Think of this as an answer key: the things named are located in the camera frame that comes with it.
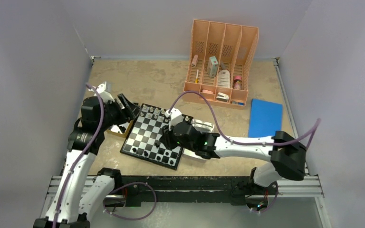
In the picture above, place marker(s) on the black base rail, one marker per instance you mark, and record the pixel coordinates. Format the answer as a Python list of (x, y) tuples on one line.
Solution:
[(235, 190)]

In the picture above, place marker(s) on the peach plastic desk organizer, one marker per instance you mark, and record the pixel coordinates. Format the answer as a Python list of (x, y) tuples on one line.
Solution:
[(234, 47)]

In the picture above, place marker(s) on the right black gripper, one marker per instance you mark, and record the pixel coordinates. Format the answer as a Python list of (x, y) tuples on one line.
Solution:
[(167, 138)]

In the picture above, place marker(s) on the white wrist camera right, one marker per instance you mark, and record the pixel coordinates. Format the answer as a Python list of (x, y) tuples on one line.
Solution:
[(174, 117)]

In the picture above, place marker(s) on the white striped bottle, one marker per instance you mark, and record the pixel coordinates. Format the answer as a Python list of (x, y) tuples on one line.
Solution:
[(224, 79)]

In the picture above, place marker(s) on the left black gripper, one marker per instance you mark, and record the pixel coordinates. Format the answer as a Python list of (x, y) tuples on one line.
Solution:
[(131, 110)]

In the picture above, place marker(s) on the pink small tube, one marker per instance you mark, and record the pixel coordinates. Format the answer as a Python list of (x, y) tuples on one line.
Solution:
[(194, 61)]

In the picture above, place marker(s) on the yellow white pen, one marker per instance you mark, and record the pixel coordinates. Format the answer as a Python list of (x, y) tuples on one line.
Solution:
[(197, 76)]

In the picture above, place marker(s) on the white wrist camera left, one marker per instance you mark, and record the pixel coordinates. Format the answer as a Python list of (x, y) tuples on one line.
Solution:
[(104, 90)]

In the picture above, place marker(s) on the white green small box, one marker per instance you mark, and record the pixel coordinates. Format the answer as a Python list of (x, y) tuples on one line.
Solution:
[(212, 66)]

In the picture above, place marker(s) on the metal tin with black pieces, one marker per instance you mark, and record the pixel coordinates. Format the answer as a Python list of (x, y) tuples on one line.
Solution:
[(121, 130)]

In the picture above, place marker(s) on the pink eraser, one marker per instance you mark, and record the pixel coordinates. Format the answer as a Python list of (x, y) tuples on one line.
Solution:
[(207, 91)]

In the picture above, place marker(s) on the white stapler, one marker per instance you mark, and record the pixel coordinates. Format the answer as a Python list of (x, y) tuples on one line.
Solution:
[(222, 97)]

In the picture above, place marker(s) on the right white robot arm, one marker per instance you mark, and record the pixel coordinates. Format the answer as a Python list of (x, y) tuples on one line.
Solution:
[(284, 156)]

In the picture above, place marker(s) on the empty metal tin lid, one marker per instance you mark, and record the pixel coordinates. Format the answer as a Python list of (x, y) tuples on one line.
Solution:
[(203, 127)]

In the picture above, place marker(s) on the blue notebook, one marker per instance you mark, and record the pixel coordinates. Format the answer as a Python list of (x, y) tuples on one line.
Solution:
[(265, 118)]

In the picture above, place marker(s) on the pink tape roll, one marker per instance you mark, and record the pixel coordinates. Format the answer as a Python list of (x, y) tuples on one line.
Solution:
[(237, 82)]

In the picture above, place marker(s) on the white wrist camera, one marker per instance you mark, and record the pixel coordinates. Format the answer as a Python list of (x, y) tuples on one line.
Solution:
[(174, 117), (104, 90)]

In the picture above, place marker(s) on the black white chess board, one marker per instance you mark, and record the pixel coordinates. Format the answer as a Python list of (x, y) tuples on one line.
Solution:
[(143, 140)]

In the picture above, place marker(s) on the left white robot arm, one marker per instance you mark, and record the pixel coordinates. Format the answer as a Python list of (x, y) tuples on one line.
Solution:
[(71, 208)]

